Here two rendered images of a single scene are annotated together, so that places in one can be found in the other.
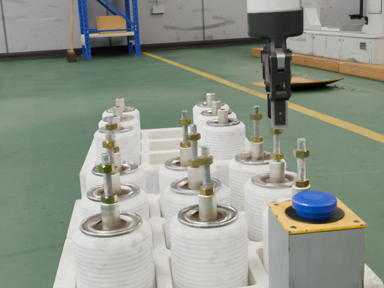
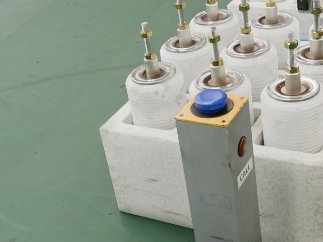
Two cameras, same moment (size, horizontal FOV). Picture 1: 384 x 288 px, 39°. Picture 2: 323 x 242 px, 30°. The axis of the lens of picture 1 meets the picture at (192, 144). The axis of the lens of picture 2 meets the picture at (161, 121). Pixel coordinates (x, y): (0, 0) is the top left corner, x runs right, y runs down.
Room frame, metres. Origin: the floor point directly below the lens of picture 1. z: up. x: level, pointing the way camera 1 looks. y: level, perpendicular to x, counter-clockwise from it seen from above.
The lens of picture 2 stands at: (-0.07, -0.47, 0.68)
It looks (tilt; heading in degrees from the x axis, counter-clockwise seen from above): 30 degrees down; 40
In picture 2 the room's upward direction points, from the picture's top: 10 degrees counter-clockwise
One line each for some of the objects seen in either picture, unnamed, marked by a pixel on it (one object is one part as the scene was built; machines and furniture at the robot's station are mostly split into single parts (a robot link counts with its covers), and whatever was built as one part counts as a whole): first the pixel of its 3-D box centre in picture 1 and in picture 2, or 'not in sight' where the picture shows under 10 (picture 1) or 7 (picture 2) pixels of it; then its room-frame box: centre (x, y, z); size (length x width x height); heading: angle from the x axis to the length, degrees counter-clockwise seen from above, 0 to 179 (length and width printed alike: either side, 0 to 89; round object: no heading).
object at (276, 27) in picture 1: (275, 41); not in sight; (0.75, -0.12, 0.45); 0.08 x 0.08 x 0.09
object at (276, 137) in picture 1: (276, 143); (316, 22); (0.76, -0.12, 0.31); 0.01 x 0.01 x 0.08
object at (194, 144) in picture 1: (194, 150); (245, 18); (0.75, 0.00, 0.30); 0.01 x 0.01 x 0.08
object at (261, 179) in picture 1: (276, 180); (317, 54); (0.76, -0.12, 0.25); 0.08 x 0.08 x 0.01
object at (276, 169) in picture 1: (276, 171); (316, 46); (0.76, -0.12, 0.26); 0.02 x 0.02 x 0.03
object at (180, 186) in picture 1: (196, 186); (247, 48); (0.75, 0.00, 0.25); 0.08 x 0.08 x 0.01
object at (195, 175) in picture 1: (195, 177); (247, 41); (0.75, 0.00, 0.26); 0.02 x 0.02 x 0.03
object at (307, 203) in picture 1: (314, 207); (211, 102); (0.46, -0.11, 0.32); 0.04 x 0.04 x 0.02
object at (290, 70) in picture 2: (301, 182); (292, 68); (0.64, -0.13, 0.29); 0.02 x 0.02 x 0.01; 5
